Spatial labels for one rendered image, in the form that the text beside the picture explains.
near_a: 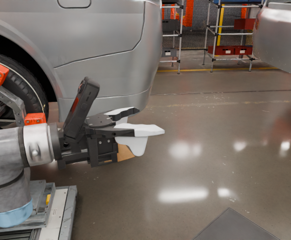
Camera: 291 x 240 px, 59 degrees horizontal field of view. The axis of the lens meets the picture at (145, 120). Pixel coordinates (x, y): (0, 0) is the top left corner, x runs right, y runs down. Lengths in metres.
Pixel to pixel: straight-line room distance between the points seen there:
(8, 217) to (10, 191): 0.06
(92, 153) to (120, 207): 1.61
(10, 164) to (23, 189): 0.07
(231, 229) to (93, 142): 1.18
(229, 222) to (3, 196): 1.27
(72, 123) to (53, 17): 1.08
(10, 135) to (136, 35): 1.13
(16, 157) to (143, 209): 1.65
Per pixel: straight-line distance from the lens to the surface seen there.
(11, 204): 0.56
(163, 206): 2.09
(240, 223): 1.61
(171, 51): 5.20
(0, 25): 1.59
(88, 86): 0.47
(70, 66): 1.55
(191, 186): 2.29
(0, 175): 0.52
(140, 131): 0.46
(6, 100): 1.45
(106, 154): 0.50
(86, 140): 0.51
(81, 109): 0.48
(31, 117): 1.47
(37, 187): 2.05
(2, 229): 2.01
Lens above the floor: 1.47
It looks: 26 degrees down
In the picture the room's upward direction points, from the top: straight up
